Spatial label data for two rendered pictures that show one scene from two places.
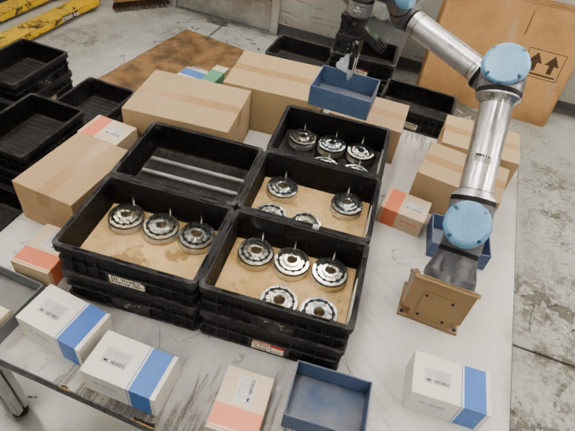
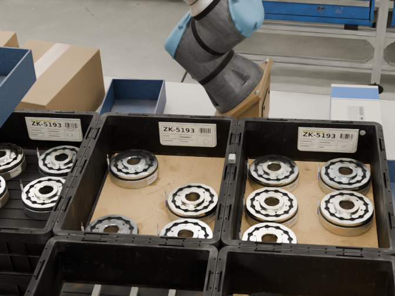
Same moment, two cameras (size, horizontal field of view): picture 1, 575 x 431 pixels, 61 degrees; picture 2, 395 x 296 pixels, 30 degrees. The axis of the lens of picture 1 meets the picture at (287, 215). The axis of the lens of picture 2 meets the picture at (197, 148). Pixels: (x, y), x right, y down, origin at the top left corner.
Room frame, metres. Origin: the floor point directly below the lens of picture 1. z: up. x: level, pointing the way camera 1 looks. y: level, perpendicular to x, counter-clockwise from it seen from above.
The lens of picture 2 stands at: (1.02, 1.08, 1.80)
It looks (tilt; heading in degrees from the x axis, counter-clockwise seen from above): 36 degrees down; 271
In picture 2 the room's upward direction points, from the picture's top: 3 degrees counter-clockwise
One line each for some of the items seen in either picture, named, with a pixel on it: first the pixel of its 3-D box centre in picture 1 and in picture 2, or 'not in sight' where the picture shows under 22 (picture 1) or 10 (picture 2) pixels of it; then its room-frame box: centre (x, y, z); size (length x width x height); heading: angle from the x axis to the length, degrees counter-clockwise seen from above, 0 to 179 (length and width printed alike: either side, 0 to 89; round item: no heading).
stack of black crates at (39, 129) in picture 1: (39, 162); not in sight; (1.65, 1.18, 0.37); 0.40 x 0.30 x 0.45; 166
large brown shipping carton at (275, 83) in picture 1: (277, 96); not in sight; (1.85, 0.12, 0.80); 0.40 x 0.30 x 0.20; 83
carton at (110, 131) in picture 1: (109, 138); not in sight; (1.36, 0.68, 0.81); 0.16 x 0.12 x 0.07; 74
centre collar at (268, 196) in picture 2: (292, 259); (271, 202); (0.89, -0.03, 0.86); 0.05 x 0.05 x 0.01
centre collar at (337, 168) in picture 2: (318, 311); (345, 171); (0.73, -0.12, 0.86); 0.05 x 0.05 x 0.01
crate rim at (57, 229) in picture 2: (312, 194); (153, 174); (1.12, -0.07, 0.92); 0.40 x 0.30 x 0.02; 82
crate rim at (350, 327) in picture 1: (288, 266); (308, 181); (0.82, -0.02, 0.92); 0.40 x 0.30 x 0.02; 82
